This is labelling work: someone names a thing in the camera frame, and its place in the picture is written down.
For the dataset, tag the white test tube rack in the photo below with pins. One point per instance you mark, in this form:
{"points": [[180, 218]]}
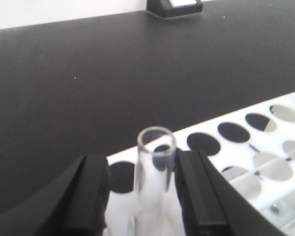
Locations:
{"points": [[256, 154]]}

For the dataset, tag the clear glass test tube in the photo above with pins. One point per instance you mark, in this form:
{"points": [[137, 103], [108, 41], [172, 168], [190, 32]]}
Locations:
{"points": [[156, 147]]}

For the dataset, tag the white wall power socket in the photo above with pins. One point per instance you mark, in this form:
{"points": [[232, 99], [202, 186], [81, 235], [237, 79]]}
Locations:
{"points": [[167, 8]]}

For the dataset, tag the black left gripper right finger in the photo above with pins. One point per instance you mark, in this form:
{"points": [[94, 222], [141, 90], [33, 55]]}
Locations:
{"points": [[210, 205]]}

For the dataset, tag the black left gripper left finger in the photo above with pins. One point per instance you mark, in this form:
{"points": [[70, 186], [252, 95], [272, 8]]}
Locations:
{"points": [[73, 204]]}

